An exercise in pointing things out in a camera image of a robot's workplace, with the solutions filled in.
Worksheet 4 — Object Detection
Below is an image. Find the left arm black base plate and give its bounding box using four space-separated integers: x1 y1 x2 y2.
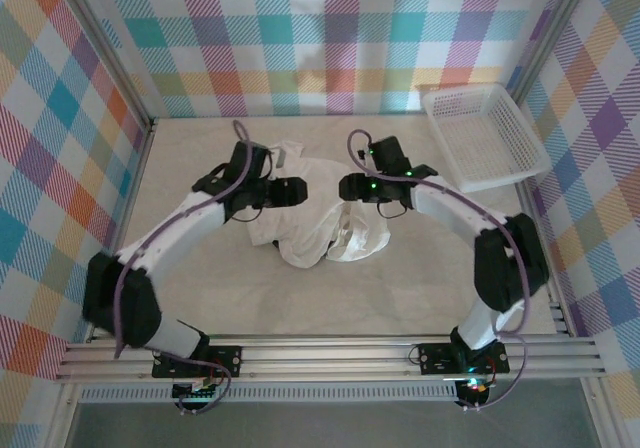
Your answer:
151 345 244 379

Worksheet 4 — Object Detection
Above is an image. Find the white plastic mesh basket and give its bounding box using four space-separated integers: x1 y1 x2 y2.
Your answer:
418 83 551 194

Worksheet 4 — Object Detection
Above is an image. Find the white t-shirt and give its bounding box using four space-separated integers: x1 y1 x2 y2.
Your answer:
244 139 392 269

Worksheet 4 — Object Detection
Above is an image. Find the aluminium frame post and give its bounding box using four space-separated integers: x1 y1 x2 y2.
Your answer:
504 0 601 107
52 0 157 129

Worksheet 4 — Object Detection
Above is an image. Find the long aluminium base beam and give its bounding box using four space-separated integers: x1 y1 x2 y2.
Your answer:
54 335 609 382

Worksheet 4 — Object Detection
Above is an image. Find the aluminium side rail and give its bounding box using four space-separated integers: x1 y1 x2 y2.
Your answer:
514 177 621 448
44 117 159 448

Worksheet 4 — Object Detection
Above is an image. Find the thin aluminium wall rail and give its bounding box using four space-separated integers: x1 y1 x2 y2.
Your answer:
149 111 431 122

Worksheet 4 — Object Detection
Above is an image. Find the grey slotted cable duct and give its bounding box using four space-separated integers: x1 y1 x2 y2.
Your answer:
79 385 461 403

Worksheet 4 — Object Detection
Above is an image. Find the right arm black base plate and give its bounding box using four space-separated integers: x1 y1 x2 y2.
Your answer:
417 341 510 375

